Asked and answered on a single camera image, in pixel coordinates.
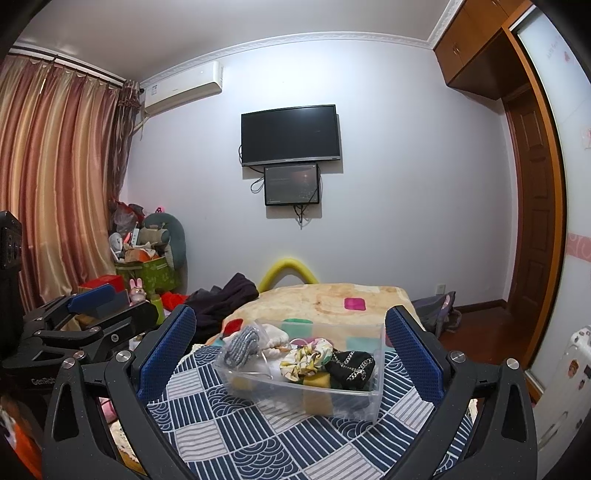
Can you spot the striped pink curtain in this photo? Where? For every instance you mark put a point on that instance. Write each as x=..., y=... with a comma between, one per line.
x=60, y=184

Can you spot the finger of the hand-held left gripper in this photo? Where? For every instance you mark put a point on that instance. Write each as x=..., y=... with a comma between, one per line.
x=92, y=296
x=124, y=323

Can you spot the pink slipper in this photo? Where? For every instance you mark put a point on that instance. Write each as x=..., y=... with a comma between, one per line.
x=107, y=410

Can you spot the white sliding wardrobe door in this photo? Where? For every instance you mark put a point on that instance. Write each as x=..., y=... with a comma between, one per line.
x=575, y=207

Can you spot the wall-mounted black television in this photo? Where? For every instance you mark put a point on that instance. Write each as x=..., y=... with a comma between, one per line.
x=291, y=136

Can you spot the green cylinder bottle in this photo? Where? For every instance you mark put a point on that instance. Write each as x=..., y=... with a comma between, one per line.
x=158, y=308

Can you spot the yellow sponge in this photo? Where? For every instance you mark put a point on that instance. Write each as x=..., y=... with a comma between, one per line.
x=318, y=392

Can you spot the wooden overhead cabinet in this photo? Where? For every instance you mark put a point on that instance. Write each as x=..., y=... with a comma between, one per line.
x=475, y=46

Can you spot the yellow foam tube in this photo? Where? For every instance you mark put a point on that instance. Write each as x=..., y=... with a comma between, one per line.
x=286, y=266

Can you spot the dark green plush pillow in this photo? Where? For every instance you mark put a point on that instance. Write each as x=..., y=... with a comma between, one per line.
x=173, y=235

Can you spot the clear plastic storage box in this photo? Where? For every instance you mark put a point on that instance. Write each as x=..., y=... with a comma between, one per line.
x=351, y=397

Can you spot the beige patchwork blanket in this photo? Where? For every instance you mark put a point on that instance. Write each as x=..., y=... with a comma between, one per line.
x=323, y=300

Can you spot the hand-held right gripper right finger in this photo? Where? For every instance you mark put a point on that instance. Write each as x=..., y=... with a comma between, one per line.
x=414, y=350

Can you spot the red cloth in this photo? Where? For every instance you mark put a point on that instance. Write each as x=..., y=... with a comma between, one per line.
x=175, y=299

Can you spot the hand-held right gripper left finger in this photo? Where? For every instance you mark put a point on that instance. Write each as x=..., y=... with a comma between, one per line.
x=168, y=350

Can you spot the black clothes pile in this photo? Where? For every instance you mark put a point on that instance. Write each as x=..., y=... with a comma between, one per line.
x=226, y=295

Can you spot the pink rabbit toy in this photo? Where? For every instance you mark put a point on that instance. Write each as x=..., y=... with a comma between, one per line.
x=137, y=291

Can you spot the yellow floral scrunchie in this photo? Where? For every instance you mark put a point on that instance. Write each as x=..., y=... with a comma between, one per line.
x=302, y=362

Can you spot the red box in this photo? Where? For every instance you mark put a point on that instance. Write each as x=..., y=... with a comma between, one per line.
x=104, y=282

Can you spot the grey knit fabric item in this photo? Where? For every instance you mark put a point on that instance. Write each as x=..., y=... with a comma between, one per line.
x=242, y=346

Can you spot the white suitcase with stickers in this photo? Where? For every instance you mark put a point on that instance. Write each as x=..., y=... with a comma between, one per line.
x=572, y=383

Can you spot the dark backpack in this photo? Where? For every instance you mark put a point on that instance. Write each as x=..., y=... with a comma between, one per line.
x=434, y=311

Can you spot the brown wooden door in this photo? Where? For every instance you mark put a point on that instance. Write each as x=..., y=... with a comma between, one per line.
x=535, y=230

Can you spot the white air conditioner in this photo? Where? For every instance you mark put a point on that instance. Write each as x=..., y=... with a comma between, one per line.
x=182, y=87

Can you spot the blue patterned cloth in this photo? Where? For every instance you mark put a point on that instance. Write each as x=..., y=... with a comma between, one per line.
x=277, y=443

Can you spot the red plastic bag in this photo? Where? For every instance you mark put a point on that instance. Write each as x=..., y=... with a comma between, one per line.
x=127, y=214

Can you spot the small black wall monitor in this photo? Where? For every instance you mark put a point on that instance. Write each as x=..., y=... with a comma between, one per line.
x=292, y=184

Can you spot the green storage box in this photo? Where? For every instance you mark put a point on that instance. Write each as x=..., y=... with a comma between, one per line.
x=152, y=277

